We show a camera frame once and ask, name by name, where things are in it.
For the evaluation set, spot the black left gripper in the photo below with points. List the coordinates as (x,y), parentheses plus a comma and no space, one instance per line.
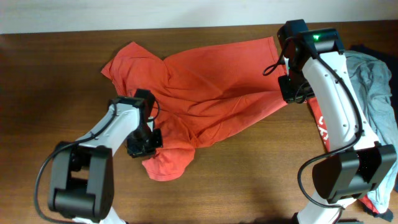
(135,152)

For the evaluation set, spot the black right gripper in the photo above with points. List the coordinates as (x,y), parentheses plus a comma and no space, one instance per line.
(289,95)

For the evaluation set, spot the orange red t-shirt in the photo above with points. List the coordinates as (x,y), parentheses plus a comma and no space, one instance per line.
(204,95)

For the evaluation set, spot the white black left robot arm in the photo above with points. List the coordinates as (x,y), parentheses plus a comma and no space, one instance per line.
(82,177)

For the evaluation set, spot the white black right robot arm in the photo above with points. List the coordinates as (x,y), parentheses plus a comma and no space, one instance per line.
(357,162)

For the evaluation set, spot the red printed t-shirt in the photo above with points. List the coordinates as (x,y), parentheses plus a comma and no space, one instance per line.
(320,122)

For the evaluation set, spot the grey t-shirt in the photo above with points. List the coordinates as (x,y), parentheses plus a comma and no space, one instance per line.
(370,79)

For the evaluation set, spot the dark navy garment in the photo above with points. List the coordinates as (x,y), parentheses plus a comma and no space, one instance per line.
(391,62)

